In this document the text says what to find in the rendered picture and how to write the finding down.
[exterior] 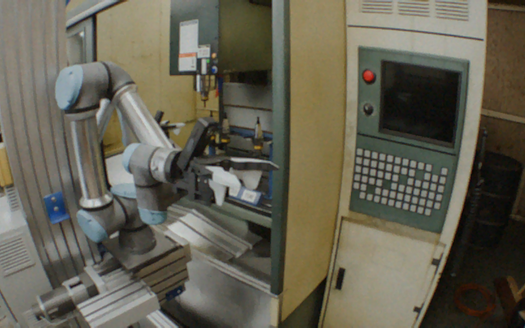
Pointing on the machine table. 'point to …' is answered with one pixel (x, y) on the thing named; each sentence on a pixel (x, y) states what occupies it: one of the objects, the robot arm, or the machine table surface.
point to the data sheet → (189, 36)
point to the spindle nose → (204, 83)
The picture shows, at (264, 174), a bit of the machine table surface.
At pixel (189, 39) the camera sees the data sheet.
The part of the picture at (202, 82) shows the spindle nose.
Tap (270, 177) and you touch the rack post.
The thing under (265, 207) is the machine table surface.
